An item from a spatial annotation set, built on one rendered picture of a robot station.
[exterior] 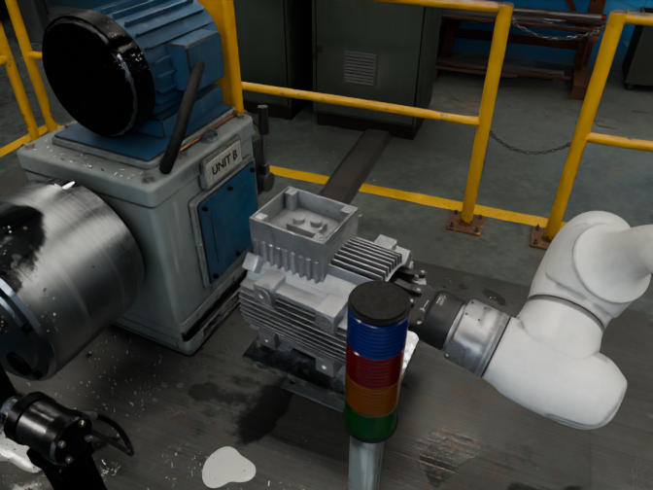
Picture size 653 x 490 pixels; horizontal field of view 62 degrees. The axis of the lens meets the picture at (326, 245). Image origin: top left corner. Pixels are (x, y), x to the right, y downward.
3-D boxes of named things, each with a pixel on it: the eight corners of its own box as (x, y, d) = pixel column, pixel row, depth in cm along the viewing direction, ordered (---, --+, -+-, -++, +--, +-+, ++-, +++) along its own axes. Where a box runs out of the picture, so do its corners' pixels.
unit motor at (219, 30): (88, 249, 102) (10, 13, 77) (195, 171, 126) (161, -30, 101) (200, 289, 94) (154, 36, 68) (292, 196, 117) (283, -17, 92)
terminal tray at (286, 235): (251, 259, 80) (247, 219, 75) (292, 224, 87) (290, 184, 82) (322, 287, 75) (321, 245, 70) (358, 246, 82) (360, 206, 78)
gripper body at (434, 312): (473, 289, 73) (411, 260, 76) (451, 328, 68) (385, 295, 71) (458, 325, 78) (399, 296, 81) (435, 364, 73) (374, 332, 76)
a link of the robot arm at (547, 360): (473, 391, 74) (511, 312, 79) (588, 452, 69) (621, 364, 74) (486, 369, 65) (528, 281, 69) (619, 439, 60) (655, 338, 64)
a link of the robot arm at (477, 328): (496, 347, 65) (450, 324, 67) (473, 390, 71) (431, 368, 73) (516, 302, 71) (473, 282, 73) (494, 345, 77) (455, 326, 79)
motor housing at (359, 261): (243, 349, 86) (230, 255, 74) (307, 281, 99) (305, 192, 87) (355, 402, 78) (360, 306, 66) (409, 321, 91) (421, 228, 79)
